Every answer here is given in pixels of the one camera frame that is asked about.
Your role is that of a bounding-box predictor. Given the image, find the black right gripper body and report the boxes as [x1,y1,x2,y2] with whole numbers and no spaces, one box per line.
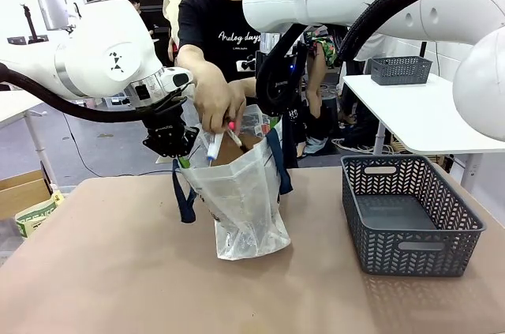
[271,52,308,117]

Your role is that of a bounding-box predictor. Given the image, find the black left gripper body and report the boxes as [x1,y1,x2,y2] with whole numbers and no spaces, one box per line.
[141,106,187,141]

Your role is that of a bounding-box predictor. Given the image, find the white marker pen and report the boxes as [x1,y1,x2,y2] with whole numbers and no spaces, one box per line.
[207,132,224,161]

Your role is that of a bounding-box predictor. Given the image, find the pink capped marker pen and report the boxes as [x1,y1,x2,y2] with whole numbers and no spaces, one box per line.
[226,121,248,152]

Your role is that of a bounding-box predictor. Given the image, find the white plastic shopping bag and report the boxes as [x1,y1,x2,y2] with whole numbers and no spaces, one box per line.
[171,103,295,261]

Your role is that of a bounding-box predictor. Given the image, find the grey woven plastic basket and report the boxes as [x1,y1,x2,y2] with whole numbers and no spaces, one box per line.
[369,55,434,86]
[340,154,487,276]

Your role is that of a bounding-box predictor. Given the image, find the person's right forearm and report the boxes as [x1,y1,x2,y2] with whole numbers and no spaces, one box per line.
[175,44,230,90]

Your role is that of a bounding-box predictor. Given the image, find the person's right hand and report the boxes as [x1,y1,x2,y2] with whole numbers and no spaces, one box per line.
[193,72,248,134]

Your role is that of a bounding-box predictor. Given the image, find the person in floral shirt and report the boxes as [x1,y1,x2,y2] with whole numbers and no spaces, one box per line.
[305,25,342,156]

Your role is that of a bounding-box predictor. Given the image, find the person in black t-shirt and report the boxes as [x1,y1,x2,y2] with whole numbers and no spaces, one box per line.
[177,0,316,169]

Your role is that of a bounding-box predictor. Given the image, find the person in black clothes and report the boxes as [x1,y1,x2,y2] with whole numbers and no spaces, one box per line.
[129,0,155,39]

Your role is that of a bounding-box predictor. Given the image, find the white side table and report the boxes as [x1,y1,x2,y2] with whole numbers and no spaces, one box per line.
[342,72,505,193]

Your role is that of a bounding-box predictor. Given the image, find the wooden crate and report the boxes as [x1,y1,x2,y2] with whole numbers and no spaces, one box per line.
[388,134,447,165]

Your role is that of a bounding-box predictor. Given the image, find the green and white paper sack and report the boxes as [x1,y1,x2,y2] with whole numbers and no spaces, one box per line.
[14,190,65,238]

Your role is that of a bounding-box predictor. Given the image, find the brown cardboard box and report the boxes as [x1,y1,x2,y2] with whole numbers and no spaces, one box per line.
[0,170,54,220]

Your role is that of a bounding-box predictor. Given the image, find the white desk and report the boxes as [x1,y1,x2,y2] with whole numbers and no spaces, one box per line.
[0,91,60,189]

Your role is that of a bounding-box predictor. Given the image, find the grey monitor screen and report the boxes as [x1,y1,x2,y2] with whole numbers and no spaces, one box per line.
[35,0,69,31]

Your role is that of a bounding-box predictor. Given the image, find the white cable bundle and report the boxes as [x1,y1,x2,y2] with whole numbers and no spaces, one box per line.
[333,138,395,156]

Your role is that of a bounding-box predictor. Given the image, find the thin black floor cable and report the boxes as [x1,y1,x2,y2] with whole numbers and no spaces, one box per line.
[58,111,177,178]

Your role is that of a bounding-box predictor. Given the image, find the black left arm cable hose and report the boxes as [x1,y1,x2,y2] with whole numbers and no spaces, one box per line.
[0,62,189,124]

